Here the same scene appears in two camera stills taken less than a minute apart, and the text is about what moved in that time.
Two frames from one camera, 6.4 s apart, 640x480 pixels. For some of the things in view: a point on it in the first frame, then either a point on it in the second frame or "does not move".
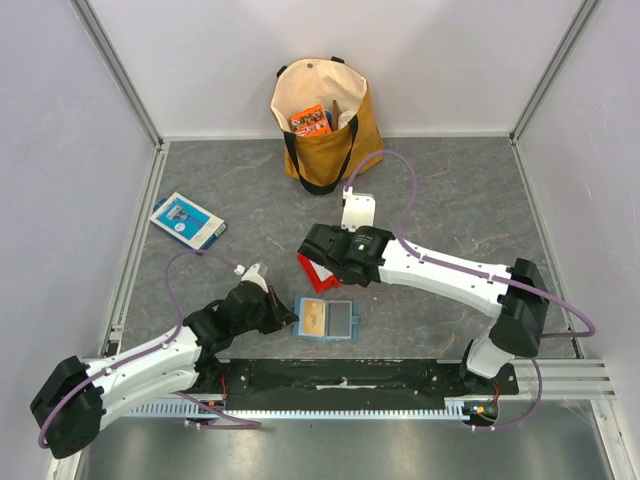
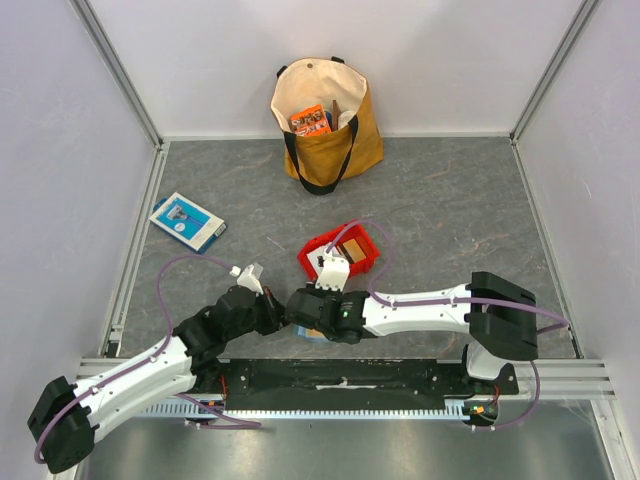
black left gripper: (280, 315) does not move
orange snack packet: (312, 121) does not move
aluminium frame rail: (562, 379) does not move
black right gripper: (320, 248) -> (296, 308)
